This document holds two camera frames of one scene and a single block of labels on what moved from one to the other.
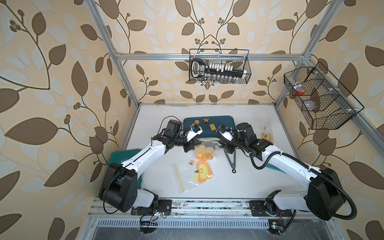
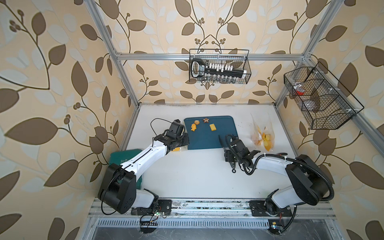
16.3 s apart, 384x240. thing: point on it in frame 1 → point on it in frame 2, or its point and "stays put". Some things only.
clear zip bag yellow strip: [188, 173] → [176, 149]
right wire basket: [326, 103] stays put
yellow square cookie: [212, 127] stays put
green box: [119, 157] stays put
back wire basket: [219, 66] stays put
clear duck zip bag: [267, 133] stays put
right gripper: [227, 145] → [227, 156]
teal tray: [209, 124] stays put
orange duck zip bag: [208, 149] → [256, 135]
